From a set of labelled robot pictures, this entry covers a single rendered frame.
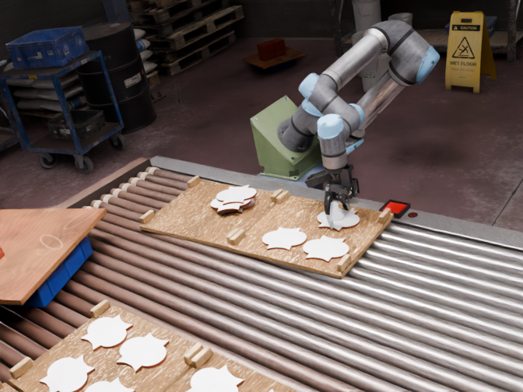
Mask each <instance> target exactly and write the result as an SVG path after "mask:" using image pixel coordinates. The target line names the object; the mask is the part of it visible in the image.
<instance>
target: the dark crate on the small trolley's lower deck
mask: <svg viewBox="0 0 523 392"><path fill-rule="evenodd" d="M68 112H69V114H70V117H71V119H72V123H73V125H74V128H75V132H76V134H77V137H78V140H82V141H85V140H87V139H88V138H90V137H91V136H93V135H95V134H96V133H97V132H99V131H101V130H102V129H104V128H105V127H106V126H108V124H106V121H105V116H104V113H103V110H68ZM63 121H64V122H65V123H64V124H61V122H63ZM46 124H47V126H48V128H49V129H48V130H49V131H50V135H51V138H60V139H71V140H73V139H72V136H71V133H70V130H69V128H68V124H67V122H66V119H65V115H64V113H63V114H61V115H59V116H57V117H56V118H54V119H52V120H51V121H49V122H47V123H46Z"/></svg>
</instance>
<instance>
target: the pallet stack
mask: <svg viewBox="0 0 523 392"><path fill-rule="evenodd" d="M125 1H126V2H129V3H128V4H126V5H127V7H128V12H129V15H130V19H131V21H132V22H133V23H132V26H133V29H140V30H144V31H145V32H146V33H145V34H144V35H143V37H141V38H142V39H145V40H147V41H149V42H150V45H149V46H148V47H147V48H146V50H149V51H152V52H153V54H152V55H151V56H150V58H149V59H147V60H146V61H150V62H153V63H156V64H157V66H156V67H155V68H154V69H153V70H157V72H160V71H162V70H164V69H165V68H167V76H173V75H176V74H178V73H180V72H182V71H184V70H185V69H187V68H190V67H191V66H193V65H196V64H198V63H199V62H200V61H203V60H205V59H206V58H208V57H210V56H212V55H214V54H215V53H217V52H219V51H221V50H223V49H224V48H226V47H229V46H230V45H231V44H233V43H234V42H236V37H235V34H233V33H234V30H232V26H231V24H232V23H234V22H236V21H238V20H240V19H242V18H244V14H243V9H242V5H234V6H230V3H229V0H125ZM213 2H216V5H217V7H215V6H209V5H210V4H212V3H213ZM227 14H230V16H225V15H227ZM223 38H224V40H223V42H224V44H223V45H222V46H220V47H218V48H216V49H214V50H212V51H210V52H209V47H208V46H209V45H211V44H214V43H215V42H217V41H219V40H221V39H223ZM194 53H195V55H196V58H197V59H195V60H194V61H192V62H190V63H188V64H186V65H184V66H182V67H180V65H179V61H181V60H183V59H184V58H186V57H188V56H190V55H192V54H194Z"/></svg>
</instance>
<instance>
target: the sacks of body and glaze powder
mask: <svg viewBox="0 0 523 392"><path fill-rule="evenodd" d="M133 30H134V33H135V42H136V45H137V47H138V49H139V52H140V55H141V58H142V63H143V66H144V69H145V72H146V77H147V79H148V83H149V88H150V89H152V88H153V87H154V86H157V85H159V84H160V78H159V76H158V72H157V70H153V69H154V68H155V67H156V66H157V64H156V63H153V62H150V61H146V60H147V59H149V58H150V56H151V55H152V54H153V52H152V51H149V50H146V48H147V47H148V46H149V45H150V42H149V41H147V40H145V39H142V38H141V37H143V35H144V34H145V33H146V32H145V31H144V30H140V29H133ZM12 63H13V62H11V63H9V64H7V65H6V67H5V69H4V70H3V71H4V72H6V71H8V70H10V69H12V68H14V67H13V65H12ZM75 70H76V68H75V69H73V70H71V71H70V72H67V73H65V74H64V75H62V76H60V77H58V78H59V81H60V83H61V87H62V89H63V92H64V94H65V98H66V100H67V103H68V107H69V109H70V110H86V109H88V108H89V106H88V105H87V104H86V97H85V94H84V92H83V89H82V85H81V82H80V80H79V76H78V74H77V73H76V72H75ZM6 83H7V84H8V85H11V86H18V88H17V89H16V90H15V92H14V93H13V95H14V96H18V97H21V99H20V100H19V102H18V103H17V104H16V106H17V107H18V108H20V109H19V112H20V114H21V117H22V119H23V122H24V123H30V122H31V121H34V120H36V119H38V118H39V117H41V123H42V125H43V126H47V124H46V123H47V122H49V121H51V120H52V119H54V118H56V117H57V116H59V115H61V114H63V111H62V108H61V104H60V102H59V99H58V96H57V93H56V91H55V88H54V85H53V82H52V80H51V79H7V80H6Z"/></svg>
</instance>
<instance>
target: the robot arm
mask: <svg viewBox="0 0 523 392"><path fill-rule="evenodd" d="M385 52H386V53H387V54H388V55H389V56H390V57H391V60H390V61H389V63H388V70H387V71H386V72H385V73H384V74H383V75H382V76H381V77H380V78H379V79H378V80H377V82H376V83H375V84H374V85H373V86H372V87H371V88H370V89H369V90H368V91H367V93H366V94H365V95H364V96H363V97H362V98H361V99H360V100H359V101H358V103H357V104H354V103H351V104H349V105H348V104H347V103H346V102H345V101H344V100H343V99H342V98H340V97H339V96H338V95H337V94H336V93H337V92H338V91H339V90H340V89H341V88H342V87H343V86H344V85H345V84H346V83H347V82H348V81H350V80H351V79H352V78H353V77H354V76H355V75H356V74H357V73H359V72H360V71H361V70H362V69H363V68H364V67H365V66H366V65H368V64H369V63H370V62H371V61H372V60H373V59H374V58H375V57H377V56H378V55H380V54H384V53H385ZM439 59H440V55H439V54H438V53H437V52H436V51H435V50H434V49H433V46H430V45H429V44H428V43H427V42H426V41H425V40H424V39H423V38H422V37H421V36H420V35H419V34H418V33H417V32H416V31H415V30H414V29H413V28H412V27H411V26H410V25H409V24H407V23H404V22H402V21H398V20H388V21H384V22H380V23H376V24H374V25H373V26H371V27H370V28H369V29H368V30H367V31H366V32H365V33H364V35H363V38H362V39H361V40H360V41H358V42H357V43H356V44H355V45H354V46H353V47H351V48H350V49H349V50H348V51H347V52H346V53H345V54H344V55H343V56H342V57H340V58H339V59H338V60H337V61H336V62H335V63H333V64H332V65H331V66H330V67H329V68H327V69H326V70H325V71H324V72H323V73H322V74H320V75H317V74H315V73H314V72H313V73H311V74H310V75H309V76H308V77H306V79H305V80H304V81H302V83H301V84H300V86H299V91H300V92H301V94H302V95H303V96H304V97H305V98H306V99H305V100H303V102H302V104H301V105H300V106H299V107H298V108H297V110H296V111H295V113H294V114H293V115H292V116H290V117H288V118H287V119H285V120H283V121H282V122H281V123H280V124H279V126H278V127H277V135H278V138H279V140H280V141H281V143H282V144H283V145H284V146H285V147H286V148H288V149H289V150H290V151H293V152H306V151H307V150H308V149H309V148H310V147H311V145H312V143H313V141H314V136H316V137H317V138H318V139H319V141H320V146H321V156H322V162H323V166H324V167H325V170H322V171H321V172H318V173H315V174H311V175H310V176H309V177H308V178H307V179H306V180H305V181H304V183H305V184H306V185H307V187H308V188H309V187H314V186H316V185H318V184H322V183H324V182H326V181H327V182H326V184H327V185H326V188H325V201H324V206H325V214H326V219H327V220H328V224H329V226H330V229H333V221H341V220H343V219H344V215H343V214H342V213H341V212H340V211H339V204H338V203H337V202H336V201H334V202H332V200H334V199H335V200H337V201H341V203H342V206H343V208H344V209H345V210H346V211H349V204H351V203H358V202H359V201H358V200H357V199H356V198H355V197H356V196H357V193H360V189H359V182H358V179H357V178H352V172H351V171H352V170H353V169H354V168H353V164H347V162H348V160H347V155H348V154H350V153H351V152H352V151H353V150H354V149H355V148H357V147H358V146H359V145H360V144H362V143H363V141H364V140H363V136H364V135H365V128H366V127H367V126H368V125H369V124H370V123H371V122H372V121H373V120H374V119H375V117H376V116H377V115H378V114H379V113H380V112H381V111H382V110H383V109H384V108H385V107H386V106H387V105H389V103H390V102H391V101H393V99H394V98H396V96H397V95H398V94H399V93H400V92H401V91H402V90H403V89H404V88H405V87H406V86H413V85H414V84H415V83H418V84H421V83H422V82H423V80H424V79H425V78H426V77H427V76H428V75H429V74H430V72H431V71H432V70H433V68H434V66H435V65H436V64H437V63H438V61H439ZM356 183H357V187H358V190H357V189H356Z"/></svg>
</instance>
